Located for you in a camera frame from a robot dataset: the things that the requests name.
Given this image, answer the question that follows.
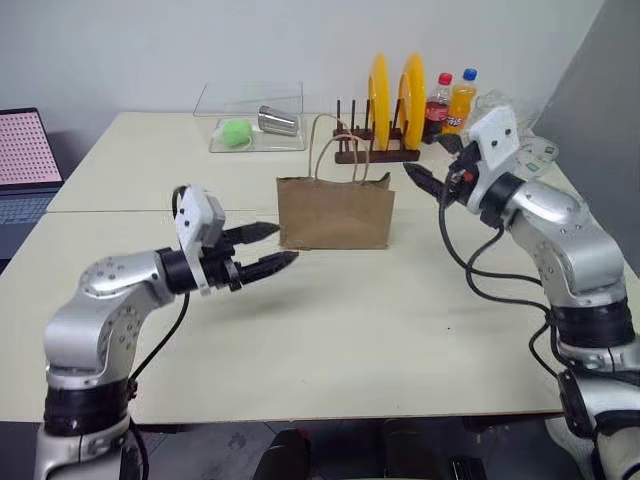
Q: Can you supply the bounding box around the yellow plate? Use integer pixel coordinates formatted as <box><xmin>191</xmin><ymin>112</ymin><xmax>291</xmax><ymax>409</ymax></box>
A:
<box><xmin>367</xmin><ymin>52</ymin><xmax>393</xmax><ymax>151</ymax></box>
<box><xmin>396</xmin><ymin>51</ymin><xmax>428</xmax><ymax>150</ymax></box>

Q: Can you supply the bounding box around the green fuzzy ball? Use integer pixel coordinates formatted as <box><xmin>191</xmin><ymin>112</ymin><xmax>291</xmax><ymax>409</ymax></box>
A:
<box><xmin>219</xmin><ymin>118</ymin><xmax>254</xmax><ymax>150</ymax></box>

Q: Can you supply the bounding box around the clear plastic box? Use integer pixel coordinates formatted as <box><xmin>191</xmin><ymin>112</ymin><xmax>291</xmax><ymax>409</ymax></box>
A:
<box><xmin>192</xmin><ymin>81</ymin><xmax>307</xmax><ymax>154</ymax></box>

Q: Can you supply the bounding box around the cola bottle red cap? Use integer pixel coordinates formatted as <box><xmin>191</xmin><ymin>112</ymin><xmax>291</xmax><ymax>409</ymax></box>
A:
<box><xmin>421</xmin><ymin>72</ymin><xmax>454</xmax><ymax>145</ymax></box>

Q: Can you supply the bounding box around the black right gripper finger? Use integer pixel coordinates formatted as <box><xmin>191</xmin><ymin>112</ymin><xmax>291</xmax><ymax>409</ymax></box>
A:
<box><xmin>436</xmin><ymin>133</ymin><xmax>467</xmax><ymax>157</ymax></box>
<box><xmin>403</xmin><ymin>162</ymin><xmax>452</xmax><ymax>207</ymax></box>

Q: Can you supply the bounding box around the orange soda bottle blue cap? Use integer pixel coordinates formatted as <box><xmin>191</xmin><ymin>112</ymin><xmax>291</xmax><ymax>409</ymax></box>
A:
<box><xmin>441</xmin><ymin>68</ymin><xmax>479</xmax><ymax>136</ymax></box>

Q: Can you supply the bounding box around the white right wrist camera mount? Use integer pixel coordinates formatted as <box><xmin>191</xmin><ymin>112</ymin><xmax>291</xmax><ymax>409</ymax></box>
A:
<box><xmin>465</xmin><ymin>104</ymin><xmax>521</xmax><ymax>217</ymax></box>

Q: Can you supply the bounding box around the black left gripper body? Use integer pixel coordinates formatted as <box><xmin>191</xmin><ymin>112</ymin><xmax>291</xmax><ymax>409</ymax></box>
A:
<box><xmin>199</xmin><ymin>227</ymin><xmax>246</xmax><ymax>295</ymax></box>

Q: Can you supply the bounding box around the dark wooden dish rack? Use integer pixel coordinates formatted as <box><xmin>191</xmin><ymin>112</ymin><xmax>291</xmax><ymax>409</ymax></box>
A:
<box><xmin>333</xmin><ymin>98</ymin><xmax>422</xmax><ymax>165</ymax></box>

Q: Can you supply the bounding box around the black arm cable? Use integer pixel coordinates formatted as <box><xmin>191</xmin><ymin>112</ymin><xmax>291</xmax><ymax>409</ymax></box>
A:
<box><xmin>119</xmin><ymin>184</ymin><xmax>192</xmax><ymax>480</ymax></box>
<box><xmin>438</xmin><ymin>192</ymin><xmax>566</xmax><ymax>381</ymax></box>

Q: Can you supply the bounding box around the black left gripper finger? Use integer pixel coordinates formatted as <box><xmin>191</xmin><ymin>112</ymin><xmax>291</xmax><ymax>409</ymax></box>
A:
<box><xmin>232</xmin><ymin>222</ymin><xmax>282</xmax><ymax>247</ymax></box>
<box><xmin>238</xmin><ymin>250</ymin><xmax>300</xmax><ymax>290</ymax></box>

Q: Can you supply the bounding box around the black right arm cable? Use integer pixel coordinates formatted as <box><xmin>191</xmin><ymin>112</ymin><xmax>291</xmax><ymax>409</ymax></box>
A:
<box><xmin>438</xmin><ymin>192</ymin><xmax>566</xmax><ymax>381</ymax></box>

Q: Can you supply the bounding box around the grey laptop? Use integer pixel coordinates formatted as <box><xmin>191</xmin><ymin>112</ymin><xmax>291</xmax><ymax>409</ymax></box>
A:
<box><xmin>0</xmin><ymin>107</ymin><xmax>66</xmax><ymax>261</ymax></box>

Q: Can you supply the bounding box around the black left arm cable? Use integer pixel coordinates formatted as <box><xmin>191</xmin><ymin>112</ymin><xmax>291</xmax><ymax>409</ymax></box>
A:
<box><xmin>119</xmin><ymin>184</ymin><xmax>192</xmax><ymax>480</ymax></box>

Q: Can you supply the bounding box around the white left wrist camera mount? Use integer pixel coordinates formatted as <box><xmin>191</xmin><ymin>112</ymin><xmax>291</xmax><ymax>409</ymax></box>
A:
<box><xmin>173</xmin><ymin>183</ymin><xmax>228</xmax><ymax>297</ymax></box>

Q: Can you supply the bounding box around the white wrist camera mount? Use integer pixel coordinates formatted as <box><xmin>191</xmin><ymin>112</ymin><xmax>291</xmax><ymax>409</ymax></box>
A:
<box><xmin>465</xmin><ymin>104</ymin><xmax>521</xmax><ymax>217</ymax></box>
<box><xmin>173</xmin><ymin>183</ymin><xmax>228</xmax><ymax>297</ymax></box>

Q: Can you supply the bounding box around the silver metal cup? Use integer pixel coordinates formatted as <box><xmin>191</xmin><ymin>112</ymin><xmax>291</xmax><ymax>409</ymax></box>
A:
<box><xmin>257</xmin><ymin>104</ymin><xmax>300</xmax><ymax>137</ymax></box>

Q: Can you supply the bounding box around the brown paper bag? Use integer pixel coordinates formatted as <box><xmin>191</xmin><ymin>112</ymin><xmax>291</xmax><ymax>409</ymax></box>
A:
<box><xmin>276</xmin><ymin>113</ymin><xmax>396</xmax><ymax>252</ymax></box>

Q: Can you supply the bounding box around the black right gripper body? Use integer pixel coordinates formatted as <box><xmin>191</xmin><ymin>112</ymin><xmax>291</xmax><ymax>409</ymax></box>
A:
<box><xmin>446</xmin><ymin>141</ymin><xmax>484</xmax><ymax>209</ymax></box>

